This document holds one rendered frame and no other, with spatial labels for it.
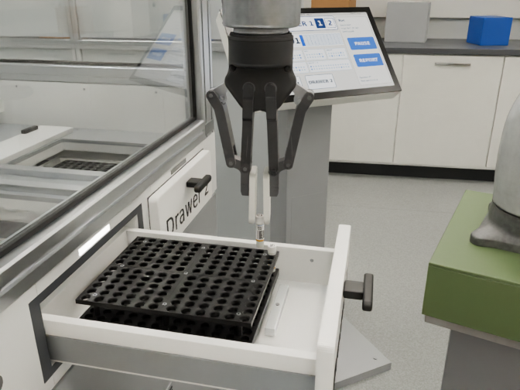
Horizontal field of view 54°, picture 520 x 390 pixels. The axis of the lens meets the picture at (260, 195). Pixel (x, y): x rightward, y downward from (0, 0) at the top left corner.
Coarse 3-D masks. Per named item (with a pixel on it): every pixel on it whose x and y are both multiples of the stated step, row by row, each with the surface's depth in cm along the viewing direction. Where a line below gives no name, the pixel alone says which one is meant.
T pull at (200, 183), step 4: (204, 176) 99; (208, 176) 100; (188, 180) 98; (192, 180) 98; (196, 180) 98; (200, 180) 97; (204, 180) 98; (208, 180) 99; (188, 184) 97; (192, 184) 97; (196, 184) 97; (200, 184) 96; (204, 184) 97; (196, 188) 95; (200, 188) 95; (196, 192) 95
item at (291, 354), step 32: (96, 256) 74; (288, 256) 77; (320, 256) 76; (64, 288) 66; (320, 288) 76; (64, 320) 59; (288, 320) 69; (320, 320) 69; (64, 352) 60; (96, 352) 59; (128, 352) 58; (160, 352) 57; (192, 352) 56; (224, 352) 55; (256, 352) 54; (288, 352) 54; (224, 384) 57; (256, 384) 56; (288, 384) 55
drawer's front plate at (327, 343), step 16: (336, 240) 71; (336, 256) 67; (336, 272) 63; (336, 288) 60; (336, 304) 57; (336, 320) 54; (320, 336) 51; (336, 336) 52; (320, 352) 50; (336, 352) 56; (320, 368) 51; (320, 384) 52
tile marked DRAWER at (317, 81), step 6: (306, 78) 146; (312, 78) 146; (318, 78) 147; (324, 78) 148; (330, 78) 149; (312, 84) 146; (318, 84) 146; (324, 84) 147; (330, 84) 148; (336, 84) 149
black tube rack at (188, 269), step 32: (128, 256) 72; (160, 256) 73; (192, 256) 72; (224, 256) 72; (256, 256) 73; (96, 288) 65; (128, 288) 65; (160, 288) 65; (192, 288) 65; (224, 288) 65; (256, 288) 70; (96, 320) 63; (128, 320) 63; (160, 320) 64; (192, 320) 63; (224, 320) 59; (256, 320) 63
